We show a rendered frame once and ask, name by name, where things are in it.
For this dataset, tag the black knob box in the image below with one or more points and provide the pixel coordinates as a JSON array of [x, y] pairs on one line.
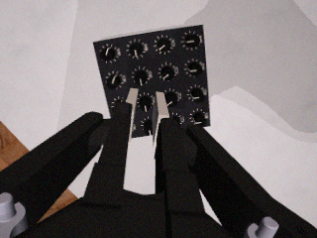
[[170, 61]]

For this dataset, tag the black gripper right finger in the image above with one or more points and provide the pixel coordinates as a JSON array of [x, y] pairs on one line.
[[240, 203]]

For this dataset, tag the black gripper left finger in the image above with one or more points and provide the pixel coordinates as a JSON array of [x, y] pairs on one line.
[[31, 185]]

